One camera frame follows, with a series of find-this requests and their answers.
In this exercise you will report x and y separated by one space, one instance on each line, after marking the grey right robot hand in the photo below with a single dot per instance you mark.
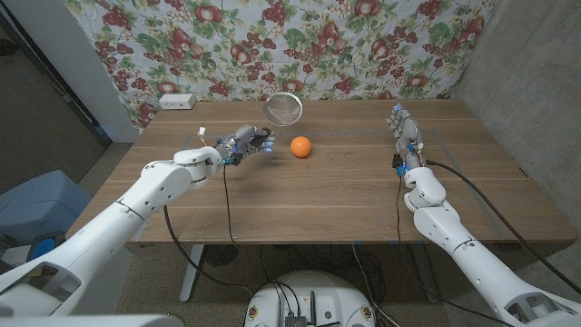
405 131

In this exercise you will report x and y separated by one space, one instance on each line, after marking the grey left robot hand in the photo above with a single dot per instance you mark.
243 141

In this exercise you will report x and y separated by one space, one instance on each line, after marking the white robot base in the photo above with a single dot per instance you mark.
336 300

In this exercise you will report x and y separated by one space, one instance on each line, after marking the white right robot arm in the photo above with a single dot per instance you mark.
472 254

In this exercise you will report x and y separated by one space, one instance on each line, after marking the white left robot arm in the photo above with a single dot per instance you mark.
113 231

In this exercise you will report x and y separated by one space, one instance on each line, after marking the orange fruit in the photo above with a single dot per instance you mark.
301 147

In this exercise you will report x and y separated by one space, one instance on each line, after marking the white power strip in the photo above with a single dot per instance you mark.
177 102

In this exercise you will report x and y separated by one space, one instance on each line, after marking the floral fruit print backdrop cloth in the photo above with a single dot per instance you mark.
340 50

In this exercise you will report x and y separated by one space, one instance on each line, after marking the round black fan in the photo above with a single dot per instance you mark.
221 255

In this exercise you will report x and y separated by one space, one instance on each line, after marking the white table leg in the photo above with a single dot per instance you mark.
190 277

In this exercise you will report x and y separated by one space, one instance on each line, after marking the grey table leg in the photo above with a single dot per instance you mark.
426 277

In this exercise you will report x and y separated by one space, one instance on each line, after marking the dark grey door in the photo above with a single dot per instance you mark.
36 127

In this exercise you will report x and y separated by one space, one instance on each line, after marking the blue-grey plastic bin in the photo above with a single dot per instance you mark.
41 204

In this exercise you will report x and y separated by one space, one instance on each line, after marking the blue and black pad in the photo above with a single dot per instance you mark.
43 247

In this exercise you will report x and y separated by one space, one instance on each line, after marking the white robot chest edge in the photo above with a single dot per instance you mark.
91 321

